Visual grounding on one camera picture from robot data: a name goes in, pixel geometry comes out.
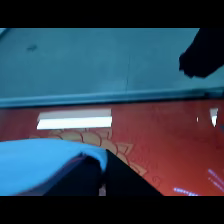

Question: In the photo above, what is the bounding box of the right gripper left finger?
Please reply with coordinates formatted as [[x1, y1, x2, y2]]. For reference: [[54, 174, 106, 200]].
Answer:
[[23, 153, 102, 197]]

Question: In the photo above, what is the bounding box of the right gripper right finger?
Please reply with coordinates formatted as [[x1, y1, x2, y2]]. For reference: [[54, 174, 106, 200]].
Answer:
[[103, 149, 164, 197]]

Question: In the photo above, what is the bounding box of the light blue shirt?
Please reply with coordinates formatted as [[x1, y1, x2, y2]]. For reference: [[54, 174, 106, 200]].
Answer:
[[0, 137, 110, 197]]

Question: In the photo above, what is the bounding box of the dark garment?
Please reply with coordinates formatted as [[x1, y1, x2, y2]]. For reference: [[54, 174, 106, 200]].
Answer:
[[178, 27, 224, 80]]

